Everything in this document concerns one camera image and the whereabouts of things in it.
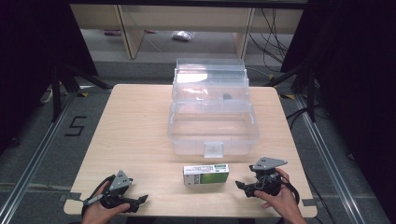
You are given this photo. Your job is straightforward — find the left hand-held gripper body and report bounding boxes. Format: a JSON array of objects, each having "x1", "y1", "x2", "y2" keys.
[{"x1": 100, "y1": 170, "x2": 135, "y2": 210}]

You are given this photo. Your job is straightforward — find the black cables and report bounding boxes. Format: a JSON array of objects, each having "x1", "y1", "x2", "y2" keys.
[{"x1": 247, "y1": 7, "x2": 290, "y2": 65}]

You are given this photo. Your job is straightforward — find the black floor cable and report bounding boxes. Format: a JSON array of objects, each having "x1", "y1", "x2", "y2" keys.
[{"x1": 285, "y1": 106, "x2": 308, "y2": 131}]

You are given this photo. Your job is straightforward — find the white and green carton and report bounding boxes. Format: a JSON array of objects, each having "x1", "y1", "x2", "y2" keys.
[{"x1": 182, "y1": 163, "x2": 231, "y2": 187}]

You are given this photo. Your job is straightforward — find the person's left hand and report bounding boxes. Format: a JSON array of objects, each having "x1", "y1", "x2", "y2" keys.
[{"x1": 81, "y1": 184, "x2": 131, "y2": 224}]

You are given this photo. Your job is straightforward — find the metal floor rail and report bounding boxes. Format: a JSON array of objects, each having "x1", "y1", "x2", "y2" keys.
[
  {"x1": 0, "y1": 92, "x2": 78, "y2": 224},
  {"x1": 294, "y1": 93, "x2": 366, "y2": 224}
]

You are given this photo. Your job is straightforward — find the clear plastic bag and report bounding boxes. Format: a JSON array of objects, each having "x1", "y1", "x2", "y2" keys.
[{"x1": 171, "y1": 30, "x2": 196, "y2": 43}]

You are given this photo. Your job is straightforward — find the black metal stand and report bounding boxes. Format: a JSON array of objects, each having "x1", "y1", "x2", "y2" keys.
[
  {"x1": 264, "y1": 60, "x2": 318, "y2": 123},
  {"x1": 50, "y1": 62, "x2": 114, "y2": 123}
]

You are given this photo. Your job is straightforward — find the person's right hand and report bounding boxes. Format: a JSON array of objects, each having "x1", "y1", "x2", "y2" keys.
[{"x1": 254, "y1": 167, "x2": 304, "y2": 220}]

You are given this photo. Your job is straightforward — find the clear plastic storage box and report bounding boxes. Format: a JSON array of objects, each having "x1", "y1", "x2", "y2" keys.
[{"x1": 166, "y1": 58, "x2": 261, "y2": 159}]

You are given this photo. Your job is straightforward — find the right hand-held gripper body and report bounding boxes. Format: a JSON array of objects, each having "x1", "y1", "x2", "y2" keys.
[{"x1": 248, "y1": 156, "x2": 289, "y2": 197}]

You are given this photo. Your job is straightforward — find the light wooden shelf unit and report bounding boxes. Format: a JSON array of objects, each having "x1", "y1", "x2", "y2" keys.
[{"x1": 69, "y1": 3, "x2": 304, "y2": 60}]

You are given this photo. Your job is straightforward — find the dark curtain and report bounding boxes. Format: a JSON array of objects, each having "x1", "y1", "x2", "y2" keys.
[
  {"x1": 280, "y1": 0, "x2": 396, "y2": 223},
  {"x1": 0, "y1": 0, "x2": 98, "y2": 155}
]

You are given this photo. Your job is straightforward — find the black gripper strap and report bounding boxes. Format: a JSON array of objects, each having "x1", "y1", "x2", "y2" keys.
[
  {"x1": 279, "y1": 175, "x2": 301, "y2": 204},
  {"x1": 80, "y1": 174, "x2": 116, "y2": 218}
]

